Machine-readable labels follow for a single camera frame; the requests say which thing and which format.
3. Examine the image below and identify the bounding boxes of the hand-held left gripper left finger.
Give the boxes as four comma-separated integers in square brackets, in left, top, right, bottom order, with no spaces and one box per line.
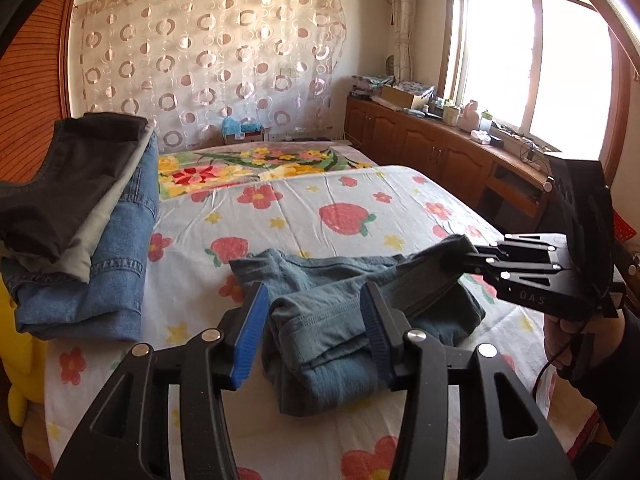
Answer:
[52,281,271,480]

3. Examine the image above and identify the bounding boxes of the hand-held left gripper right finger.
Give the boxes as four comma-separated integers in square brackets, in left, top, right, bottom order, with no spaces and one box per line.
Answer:
[360,281,576,480]

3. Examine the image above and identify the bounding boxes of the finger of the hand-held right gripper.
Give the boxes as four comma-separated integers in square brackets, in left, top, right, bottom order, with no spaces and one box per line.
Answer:
[473,233,569,262]
[464,252,567,282]

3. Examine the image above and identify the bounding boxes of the teal denim short pants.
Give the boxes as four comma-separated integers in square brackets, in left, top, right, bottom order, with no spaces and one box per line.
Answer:
[229,234,487,417]

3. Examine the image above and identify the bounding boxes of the person's right forearm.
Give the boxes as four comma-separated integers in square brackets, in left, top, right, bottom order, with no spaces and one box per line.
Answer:
[570,305,640,453]

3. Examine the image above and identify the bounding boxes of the folded grey-green pants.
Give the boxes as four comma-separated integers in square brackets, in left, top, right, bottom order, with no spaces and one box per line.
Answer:
[50,120,157,282]

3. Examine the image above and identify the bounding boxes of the folded black pants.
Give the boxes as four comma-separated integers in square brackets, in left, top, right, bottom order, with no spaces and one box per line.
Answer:
[0,112,151,267]

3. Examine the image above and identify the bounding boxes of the person's right hand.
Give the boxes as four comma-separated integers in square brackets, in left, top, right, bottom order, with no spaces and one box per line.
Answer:
[543,311,587,370]

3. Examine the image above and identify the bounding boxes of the bed with floral sheet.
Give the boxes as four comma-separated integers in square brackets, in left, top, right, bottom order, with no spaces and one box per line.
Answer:
[25,165,601,480]

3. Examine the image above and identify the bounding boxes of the pink bottle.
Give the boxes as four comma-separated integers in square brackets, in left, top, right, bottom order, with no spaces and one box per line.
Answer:
[457,101,482,133]

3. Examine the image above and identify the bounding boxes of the folded blue jeans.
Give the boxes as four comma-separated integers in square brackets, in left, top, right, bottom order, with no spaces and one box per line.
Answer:
[0,132,162,342]

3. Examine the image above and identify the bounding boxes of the wooden side cabinet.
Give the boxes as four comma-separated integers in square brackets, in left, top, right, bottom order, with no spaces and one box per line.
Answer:
[345,95,556,231]

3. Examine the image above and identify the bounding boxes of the bright floral quilt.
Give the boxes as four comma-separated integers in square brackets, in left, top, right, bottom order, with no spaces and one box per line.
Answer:
[157,140,378,200]

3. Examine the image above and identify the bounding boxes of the wooden framed window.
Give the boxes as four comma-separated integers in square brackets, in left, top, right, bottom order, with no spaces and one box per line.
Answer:
[440,0,632,176]

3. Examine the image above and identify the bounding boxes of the cardboard box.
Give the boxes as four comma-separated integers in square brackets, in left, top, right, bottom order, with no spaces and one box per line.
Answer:
[380,84,430,110]

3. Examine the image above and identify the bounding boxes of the patterned folded cloth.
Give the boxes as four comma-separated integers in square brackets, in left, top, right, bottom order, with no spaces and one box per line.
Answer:
[350,74,436,100]

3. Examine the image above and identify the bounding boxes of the yellow plush toy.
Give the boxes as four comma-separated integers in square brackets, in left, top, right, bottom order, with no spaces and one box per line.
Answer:
[0,287,48,429]

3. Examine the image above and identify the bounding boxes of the pale window curtain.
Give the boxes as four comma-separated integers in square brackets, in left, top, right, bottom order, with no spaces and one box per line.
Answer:
[385,0,418,83]

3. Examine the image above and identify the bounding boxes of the sheer circle-patterned curtain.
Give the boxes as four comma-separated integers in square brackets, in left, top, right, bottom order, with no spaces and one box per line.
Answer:
[75,0,348,148]

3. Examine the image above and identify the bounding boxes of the wooden slatted wardrobe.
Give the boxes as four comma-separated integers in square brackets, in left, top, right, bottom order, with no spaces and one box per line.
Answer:
[0,0,83,183]

